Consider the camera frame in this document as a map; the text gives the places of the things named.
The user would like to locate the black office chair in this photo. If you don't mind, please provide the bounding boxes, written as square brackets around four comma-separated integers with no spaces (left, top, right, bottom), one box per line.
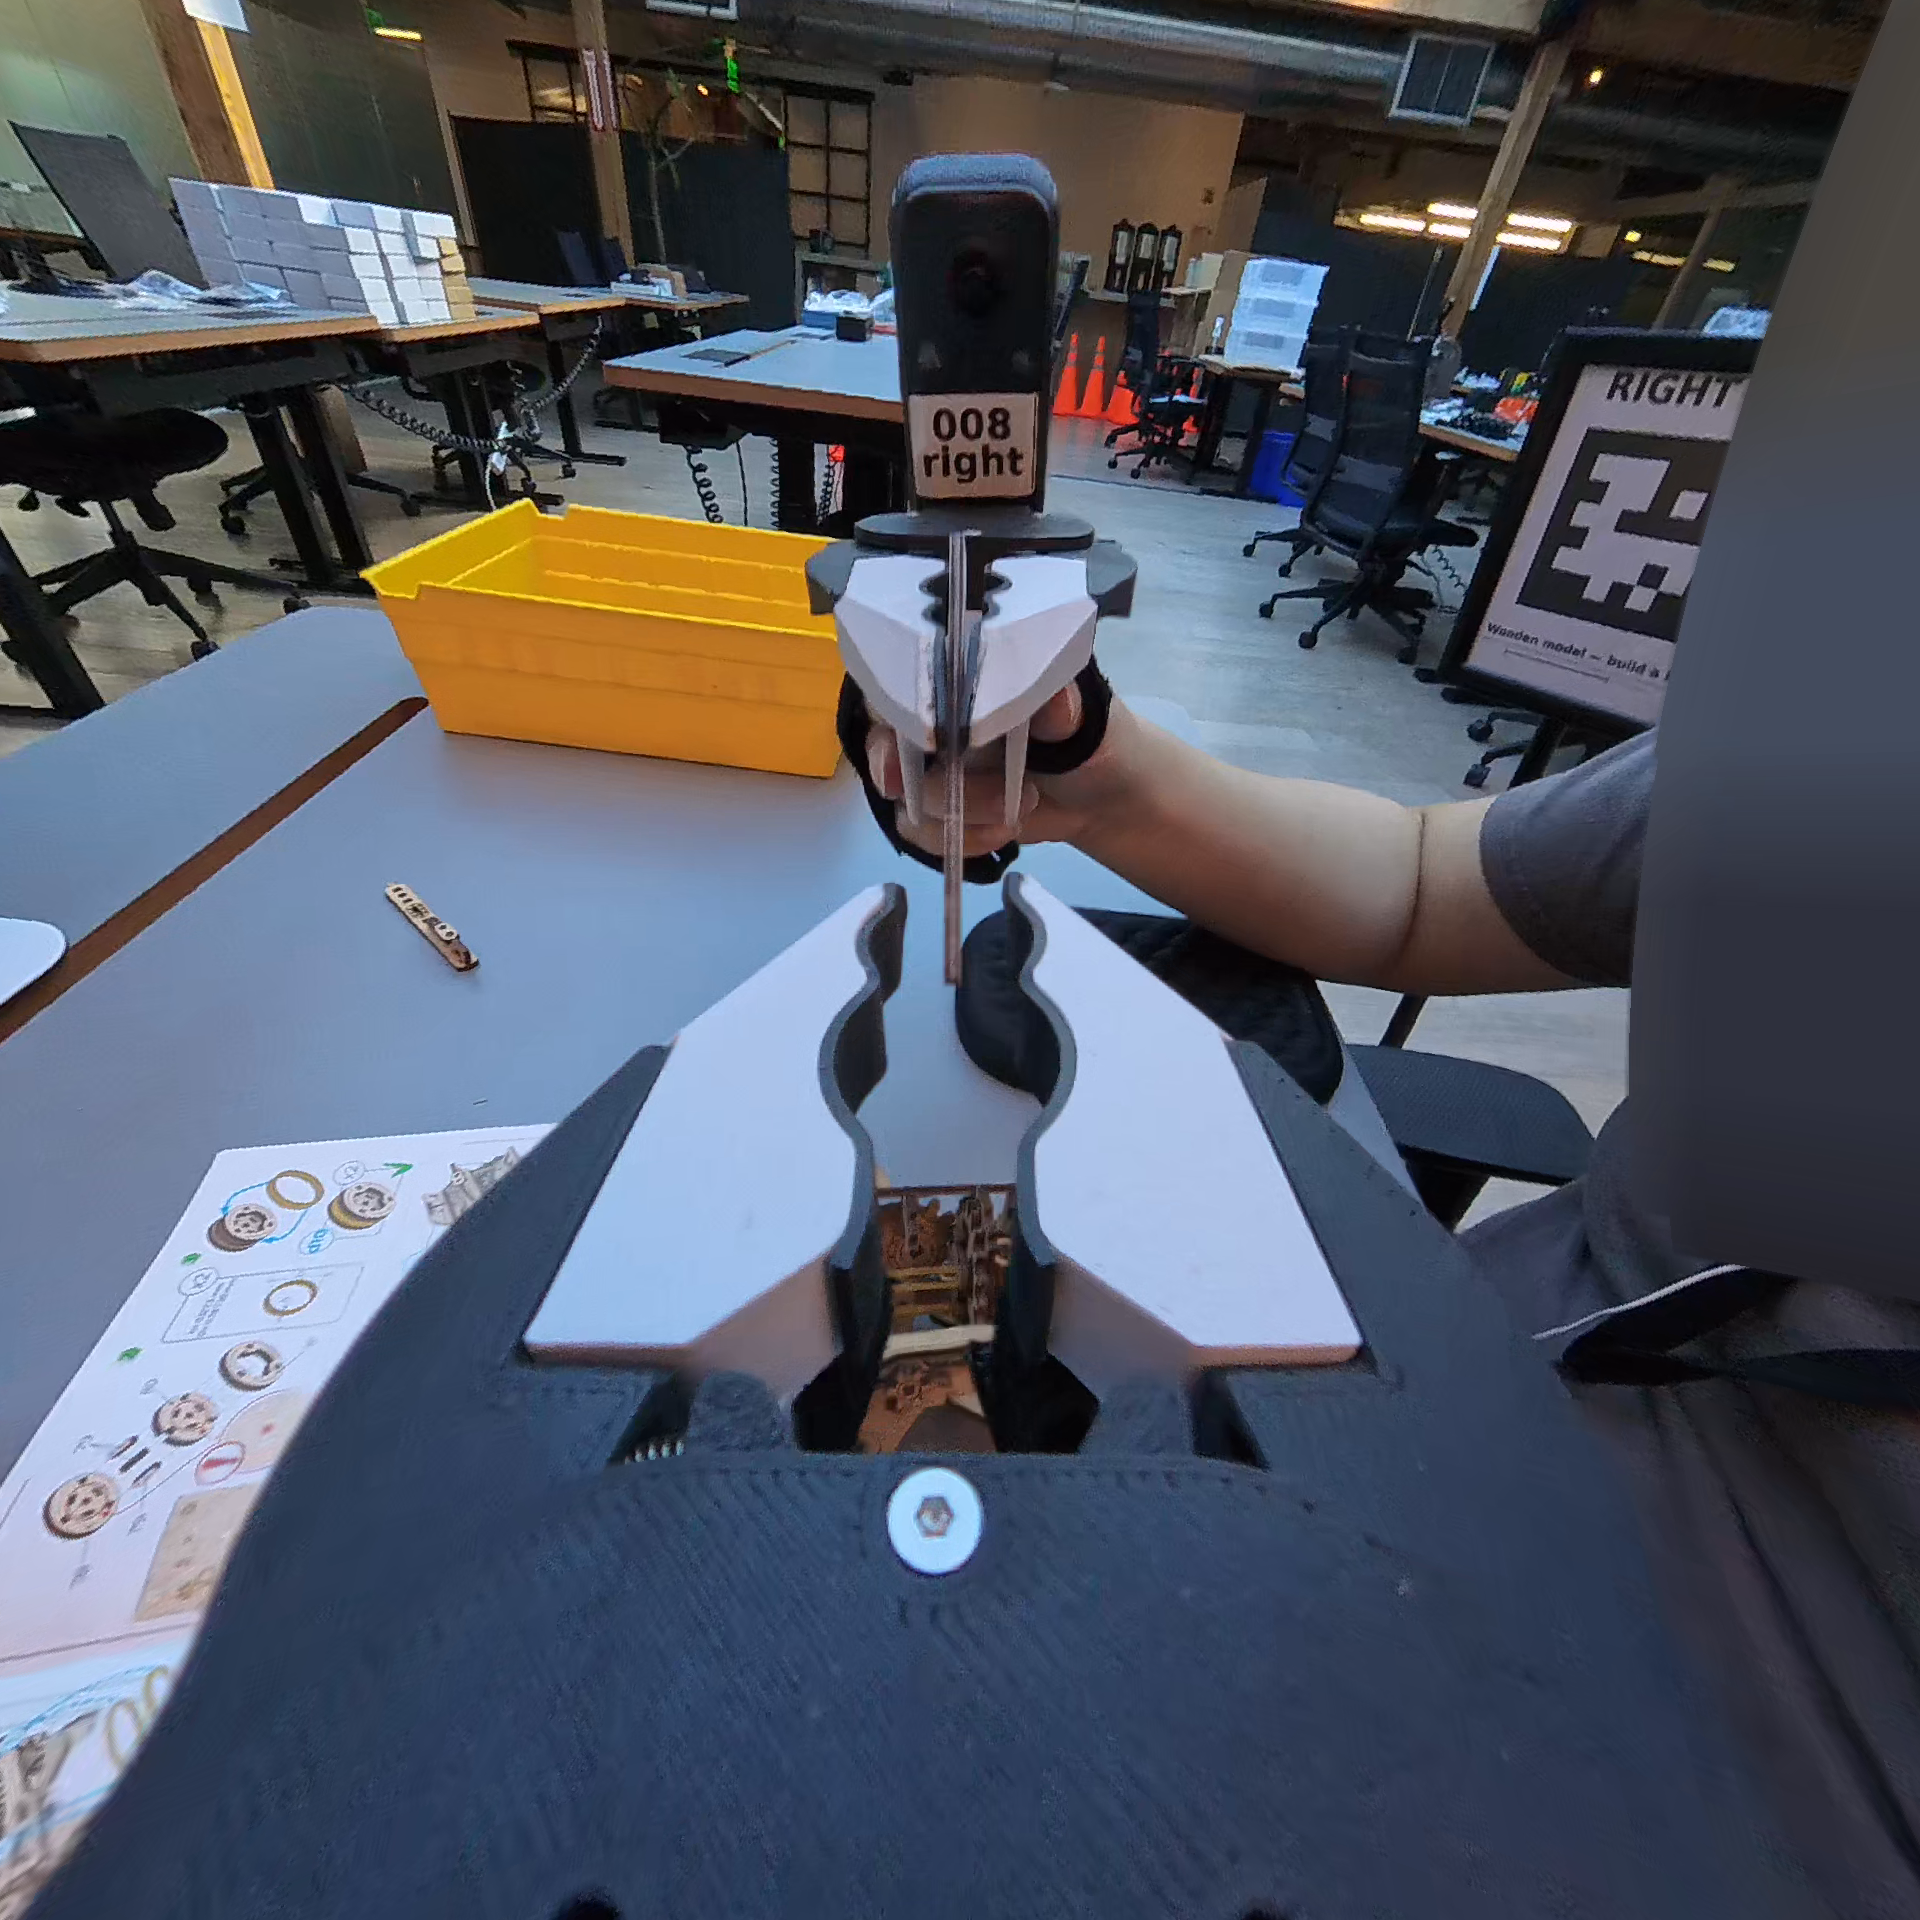
[1105,287,1204,480]
[0,402,231,666]
[1247,334,1484,666]

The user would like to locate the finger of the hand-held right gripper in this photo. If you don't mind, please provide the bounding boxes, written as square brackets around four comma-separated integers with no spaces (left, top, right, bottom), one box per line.
[964,578,1103,834]
[833,575,951,872]

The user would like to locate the stack of white boxes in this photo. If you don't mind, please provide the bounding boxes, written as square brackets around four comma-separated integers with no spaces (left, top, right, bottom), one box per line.
[168,176,481,327]

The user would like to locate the dark computer monitor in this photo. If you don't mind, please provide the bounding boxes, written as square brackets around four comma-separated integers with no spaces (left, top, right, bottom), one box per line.
[10,120,209,290]

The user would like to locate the black lanyard strap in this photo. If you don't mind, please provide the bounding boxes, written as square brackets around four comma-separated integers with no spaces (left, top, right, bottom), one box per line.
[1556,1267,1920,1392]

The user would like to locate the person's right hand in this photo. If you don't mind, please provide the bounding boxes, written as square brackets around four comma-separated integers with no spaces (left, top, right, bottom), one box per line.
[866,680,1146,876]

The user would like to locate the wooden model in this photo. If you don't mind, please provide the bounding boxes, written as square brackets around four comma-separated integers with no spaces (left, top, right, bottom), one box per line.
[866,1182,1025,1455]

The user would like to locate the framed tag sign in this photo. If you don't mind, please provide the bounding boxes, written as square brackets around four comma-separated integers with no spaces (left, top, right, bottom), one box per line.
[1437,324,1768,794]

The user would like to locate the yellow plastic bin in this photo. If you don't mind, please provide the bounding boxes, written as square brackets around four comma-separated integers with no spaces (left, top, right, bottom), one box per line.
[364,499,850,780]

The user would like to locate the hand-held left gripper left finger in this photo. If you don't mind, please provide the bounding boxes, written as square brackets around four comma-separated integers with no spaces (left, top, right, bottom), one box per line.
[527,884,913,1407]

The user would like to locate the instruction sheet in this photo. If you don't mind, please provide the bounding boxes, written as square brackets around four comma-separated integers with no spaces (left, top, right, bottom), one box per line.
[0,1122,560,1671]

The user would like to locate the person's right forearm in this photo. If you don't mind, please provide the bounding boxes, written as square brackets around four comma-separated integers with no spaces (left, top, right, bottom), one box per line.
[1117,702,1501,994]

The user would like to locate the black mesh seat chair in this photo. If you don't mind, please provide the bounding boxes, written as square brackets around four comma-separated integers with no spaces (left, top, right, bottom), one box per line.
[961,904,1596,1229]

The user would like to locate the grey top desk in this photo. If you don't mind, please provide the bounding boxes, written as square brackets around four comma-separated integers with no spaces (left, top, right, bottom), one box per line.
[604,324,913,536]

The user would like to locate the white storage drawers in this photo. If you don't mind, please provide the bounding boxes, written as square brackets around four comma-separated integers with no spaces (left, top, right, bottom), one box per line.
[1221,255,1332,375]

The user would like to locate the indoor tree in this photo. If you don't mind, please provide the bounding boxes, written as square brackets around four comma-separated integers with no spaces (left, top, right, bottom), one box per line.
[621,58,724,274]

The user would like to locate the small wooden strip part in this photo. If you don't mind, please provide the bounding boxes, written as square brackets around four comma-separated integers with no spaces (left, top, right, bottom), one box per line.
[383,879,482,975]

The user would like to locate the thin wooden stick part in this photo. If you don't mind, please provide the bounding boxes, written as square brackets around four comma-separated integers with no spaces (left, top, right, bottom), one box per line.
[939,533,971,987]

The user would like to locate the person's grey shirt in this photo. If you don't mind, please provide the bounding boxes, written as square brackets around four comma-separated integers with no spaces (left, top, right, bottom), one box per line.
[1459,726,1920,1920]

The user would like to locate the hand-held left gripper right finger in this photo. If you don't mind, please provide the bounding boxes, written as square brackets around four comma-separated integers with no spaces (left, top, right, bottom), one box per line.
[961,870,1368,1376]

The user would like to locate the printed booklet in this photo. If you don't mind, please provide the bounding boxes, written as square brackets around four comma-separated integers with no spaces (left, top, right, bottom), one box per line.
[0,1628,202,1914]

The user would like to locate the wooden edged desk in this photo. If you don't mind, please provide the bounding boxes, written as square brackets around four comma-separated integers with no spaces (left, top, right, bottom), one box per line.
[356,274,752,500]
[0,280,396,605]

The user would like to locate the ceiling air vent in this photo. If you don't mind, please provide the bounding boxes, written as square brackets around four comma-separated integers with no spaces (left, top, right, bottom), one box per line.
[1386,32,1500,123]

